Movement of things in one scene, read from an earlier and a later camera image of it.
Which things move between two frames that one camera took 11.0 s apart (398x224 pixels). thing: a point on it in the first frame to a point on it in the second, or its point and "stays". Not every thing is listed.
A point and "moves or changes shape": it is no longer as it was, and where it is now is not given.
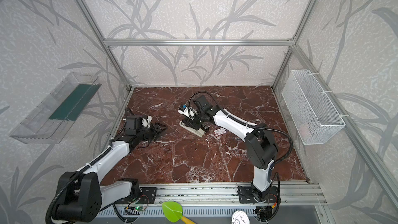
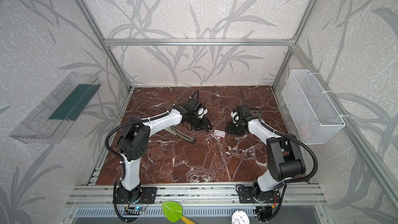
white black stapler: x=194 y=126 moves or changes shape
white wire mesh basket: x=313 y=119 stays
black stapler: x=197 y=124 moves or changes shape
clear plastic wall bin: x=48 y=123 stays
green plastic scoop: x=173 y=211 stays
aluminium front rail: x=208 y=194 stays
